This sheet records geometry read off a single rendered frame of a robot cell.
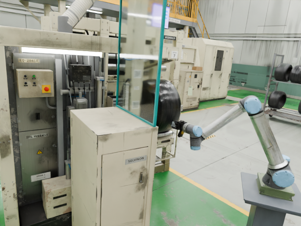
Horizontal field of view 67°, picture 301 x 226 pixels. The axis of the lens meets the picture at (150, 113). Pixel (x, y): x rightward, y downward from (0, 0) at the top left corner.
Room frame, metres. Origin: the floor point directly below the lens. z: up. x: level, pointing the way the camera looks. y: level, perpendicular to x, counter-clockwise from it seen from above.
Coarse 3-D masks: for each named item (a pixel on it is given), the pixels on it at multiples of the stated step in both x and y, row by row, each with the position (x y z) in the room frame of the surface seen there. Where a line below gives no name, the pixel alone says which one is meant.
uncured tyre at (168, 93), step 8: (160, 80) 2.30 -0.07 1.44; (160, 88) 2.15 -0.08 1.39; (168, 88) 2.20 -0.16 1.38; (160, 96) 2.10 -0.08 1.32; (168, 96) 2.13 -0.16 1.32; (176, 96) 2.19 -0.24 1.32; (160, 104) 2.07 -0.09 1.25; (168, 104) 2.10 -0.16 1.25; (176, 104) 2.15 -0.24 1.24; (160, 112) 2.06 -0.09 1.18; (168, 112) 2.09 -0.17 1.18; (176, 112) 2.14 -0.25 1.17; (160, 120) 2.07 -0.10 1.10; (168, 120) 2.11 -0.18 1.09; (176, 120) 2.17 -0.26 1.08; (160, 128) 2.11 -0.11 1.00; (168, 128) 2.18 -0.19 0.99
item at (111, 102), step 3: (108, 96) 2.49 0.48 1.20; (111, 96) 2.54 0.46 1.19; (114, 96) 2.56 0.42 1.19; (108, 99) 2.48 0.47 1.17; (111, 99) 2.42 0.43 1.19; (114, 99) 2.43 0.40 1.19; (108, 102) 2.48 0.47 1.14; (111, 102) 2.42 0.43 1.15; (114, 102) 2.42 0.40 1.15; (108, 105) 2.48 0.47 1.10; (111, 105) 2.42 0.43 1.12; (114, 105) 2.43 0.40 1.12
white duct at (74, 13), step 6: (78, 0) 2.10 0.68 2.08; (84, 0) 2.11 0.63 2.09; (90, 0) 2.14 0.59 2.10; (72, 6) 2.08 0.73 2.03; (78, 6) 2.09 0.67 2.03; (84, 6) 2.11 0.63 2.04; (66, 12) 2.06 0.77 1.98; (72, 12) 2.05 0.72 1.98; (78, 12) 2.08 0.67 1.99; (84, 12) 2.14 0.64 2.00; (72, 18) 2.05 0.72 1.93; (78, 18) 2.10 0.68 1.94; (72, 24) 2.07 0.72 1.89
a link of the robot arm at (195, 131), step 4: (188, 128) 1.90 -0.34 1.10; (192, 128) 1.87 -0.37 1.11; (196, 128) 1.84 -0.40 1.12; (200, 128) 1.86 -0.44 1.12; (188, 132) 1.90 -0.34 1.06; (192, 132) 1.85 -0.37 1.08; (196, 132) 1.83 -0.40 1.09; (200, 132) 1.86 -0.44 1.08; (192, 136) 1.86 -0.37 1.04; (196, 136) 1.84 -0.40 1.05
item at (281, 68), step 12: (276, 72) 6.68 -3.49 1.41; (288, 72) 6.97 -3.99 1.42; (300, 72) 6.25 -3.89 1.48; (276, 84) 7.14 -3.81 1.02; (300, 84) 6.29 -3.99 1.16; (276, 96) 6.58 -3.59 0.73; (264, 108) 6.75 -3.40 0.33; (276, 108) 6.65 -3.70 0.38; (300, 108) 6.05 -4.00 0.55; (300, 120) 6.10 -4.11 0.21
